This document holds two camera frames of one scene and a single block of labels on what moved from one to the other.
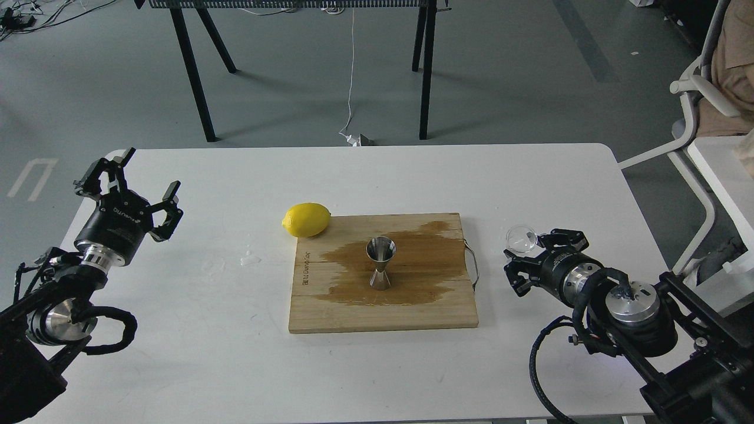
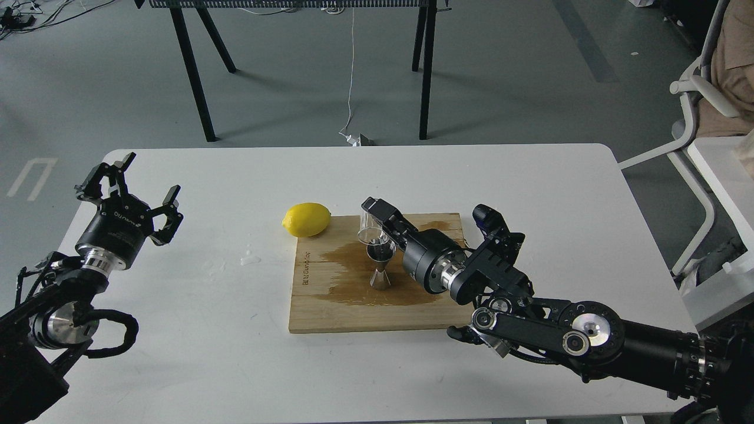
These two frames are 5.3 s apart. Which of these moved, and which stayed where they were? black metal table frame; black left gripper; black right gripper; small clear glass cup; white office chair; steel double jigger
Moved: small clear glass cup; black right gripper
Stayed: white office chair; steel double jigger; black left gripper; black metal table frame
